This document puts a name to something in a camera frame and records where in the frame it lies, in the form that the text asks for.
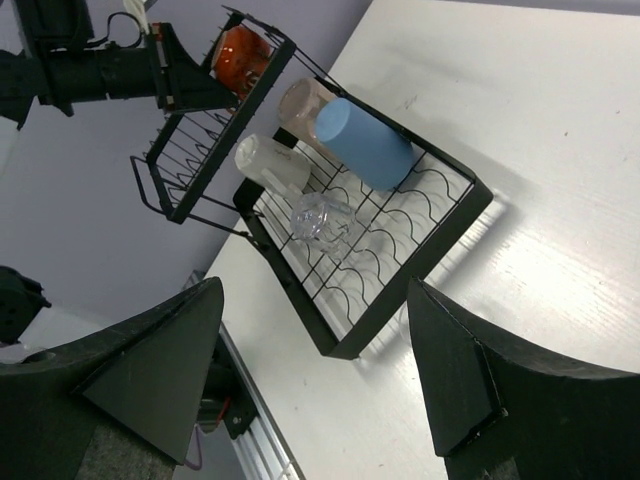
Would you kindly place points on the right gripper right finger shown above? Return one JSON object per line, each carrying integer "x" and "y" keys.
{"x": 502, "y": 407}

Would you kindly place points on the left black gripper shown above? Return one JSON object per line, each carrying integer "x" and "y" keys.
{"x": 81, "y": 68}

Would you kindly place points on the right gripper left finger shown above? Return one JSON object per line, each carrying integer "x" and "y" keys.
{"x": 117, "y": 404}

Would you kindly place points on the brown ceramic teacup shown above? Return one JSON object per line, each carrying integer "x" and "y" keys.
{"x": 240, "y": 58}

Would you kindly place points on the pink glazed mug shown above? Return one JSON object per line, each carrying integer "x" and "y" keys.
{"x": 299, "y": 107}

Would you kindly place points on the white ceramic mug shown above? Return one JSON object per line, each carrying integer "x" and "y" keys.
{"x": 272, "y": 165}

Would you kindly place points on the large clear glass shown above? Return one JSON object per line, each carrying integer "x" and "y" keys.
{"x": 323, "y": 223}

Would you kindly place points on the blue plastic cup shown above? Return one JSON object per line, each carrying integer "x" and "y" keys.
{"x": 370, "y": 149}

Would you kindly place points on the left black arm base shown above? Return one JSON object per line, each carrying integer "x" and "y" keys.
{"x": 226, "y": 399}

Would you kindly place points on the aluminium mounting rail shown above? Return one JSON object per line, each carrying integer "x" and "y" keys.
{"x": 260, "y": 453}

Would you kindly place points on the black wire dish rack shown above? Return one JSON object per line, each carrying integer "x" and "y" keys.
{"x": 400, "y": 233}

